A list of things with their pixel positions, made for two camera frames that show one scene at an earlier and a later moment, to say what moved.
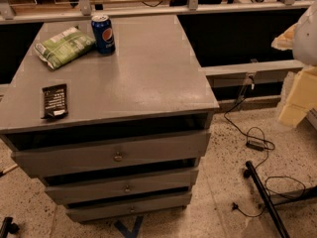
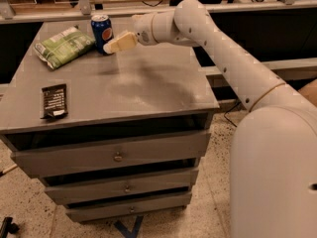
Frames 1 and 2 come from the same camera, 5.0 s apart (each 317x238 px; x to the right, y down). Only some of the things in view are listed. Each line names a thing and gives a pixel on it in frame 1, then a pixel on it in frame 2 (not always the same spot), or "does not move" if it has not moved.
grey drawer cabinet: [116, 136] does not move
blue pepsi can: [104, 34] does not move
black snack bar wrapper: [54, 102] does not move
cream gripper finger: [301, 98] to [123, 41]
